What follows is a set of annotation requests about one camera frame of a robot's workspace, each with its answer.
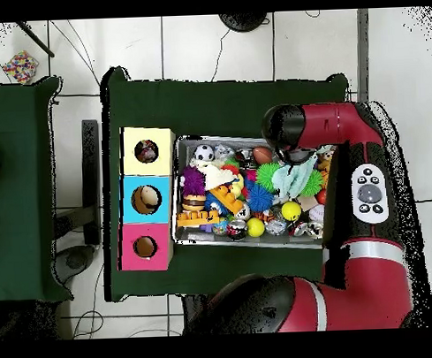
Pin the cream yellow cloth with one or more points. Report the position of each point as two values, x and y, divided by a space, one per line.
216 175

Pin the colourful patterned cloth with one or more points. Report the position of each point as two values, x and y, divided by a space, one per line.
146 151
21 67

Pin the grey rounded object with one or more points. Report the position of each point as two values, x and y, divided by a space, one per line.
74 261

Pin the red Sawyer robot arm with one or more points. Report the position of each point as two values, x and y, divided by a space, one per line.
341 125

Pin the black round object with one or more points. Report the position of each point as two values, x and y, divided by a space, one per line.
244 21

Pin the mint green cloth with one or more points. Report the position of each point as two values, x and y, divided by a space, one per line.
294 179

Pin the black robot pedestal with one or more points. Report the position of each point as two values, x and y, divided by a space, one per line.
192 307

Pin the blue spiky ball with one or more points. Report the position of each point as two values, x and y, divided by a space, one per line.
260 198

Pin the wooden box with three holes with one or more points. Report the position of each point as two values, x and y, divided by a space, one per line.
129 164

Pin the silver mesh bin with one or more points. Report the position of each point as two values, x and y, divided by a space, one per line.
211 239

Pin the yellow ball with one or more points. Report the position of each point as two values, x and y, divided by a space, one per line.
255 227
291 211

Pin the black rod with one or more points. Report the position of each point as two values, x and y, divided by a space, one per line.
34 38

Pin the green spiky ball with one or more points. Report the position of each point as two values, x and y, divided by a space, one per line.
267 177

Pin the purple spiky toy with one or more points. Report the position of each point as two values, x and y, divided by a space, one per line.
193 181

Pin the small soccer ball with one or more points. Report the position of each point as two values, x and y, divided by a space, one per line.
203 153

